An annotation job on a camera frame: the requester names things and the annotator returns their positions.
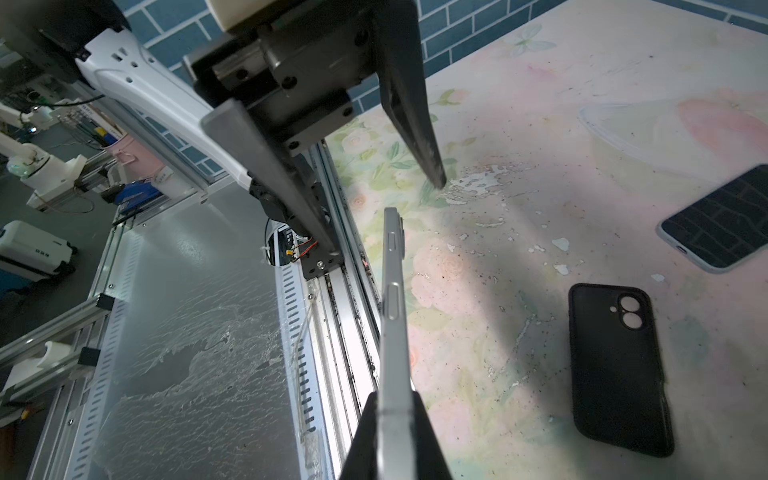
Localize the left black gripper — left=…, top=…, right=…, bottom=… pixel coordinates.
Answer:
left=184, top=0, right=447, bottom=252

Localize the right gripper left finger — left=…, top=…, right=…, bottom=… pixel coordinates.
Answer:
left=339, top=391, right=378, bottom=480

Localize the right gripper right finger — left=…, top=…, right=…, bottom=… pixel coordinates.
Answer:
left=413, top=391, right=453, bottom=480

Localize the white phone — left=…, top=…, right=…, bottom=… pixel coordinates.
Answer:
left=376, top=207, right=417, bottom=479

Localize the black phone case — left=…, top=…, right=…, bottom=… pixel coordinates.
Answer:
left=568, top=283, right=675, bottom=458

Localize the black phone screen up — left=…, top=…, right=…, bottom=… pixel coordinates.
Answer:
left=656, top=164, right=767, bottom=274

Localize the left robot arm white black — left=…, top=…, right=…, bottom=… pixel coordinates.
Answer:
left=1, top=1, right=446, bottom=255

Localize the white slotted cable duct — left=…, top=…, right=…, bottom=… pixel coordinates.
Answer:
left=272, top=257, right=337, bottom=480

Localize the aluminium front rail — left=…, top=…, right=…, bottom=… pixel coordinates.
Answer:
left=306, top=142, right=379, bottom=479

